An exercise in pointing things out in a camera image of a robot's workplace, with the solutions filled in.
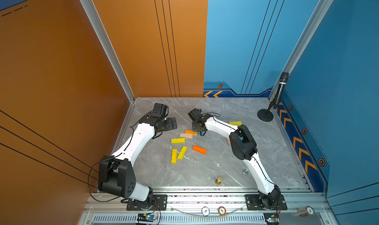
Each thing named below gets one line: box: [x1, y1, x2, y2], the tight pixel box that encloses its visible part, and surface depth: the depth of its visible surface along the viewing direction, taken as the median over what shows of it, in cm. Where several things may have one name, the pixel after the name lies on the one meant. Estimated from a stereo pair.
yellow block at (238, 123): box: [228, 120, 243, 126], surface depth 107 cm
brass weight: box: [215, 176, 223, 186], surface depth 80 cm
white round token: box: [201, 206, 210, 217], surface depth 72 cm
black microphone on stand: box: [257, 72, 290, 122], surface depth 93 cm
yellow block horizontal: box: [170, 137, 186, 145], surface depth 96 cm
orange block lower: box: [191, 145, 208, 155], surface depth 93 cm
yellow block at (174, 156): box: [170, 148, 179, 164], surface depth 90 cm
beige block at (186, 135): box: [179, 133, 193, 139], surface depth 98 cm
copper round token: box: [217, 206, 227, 217], surface depth 72 cm
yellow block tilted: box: [177, 145, 189, 161], surface depth 91 cm
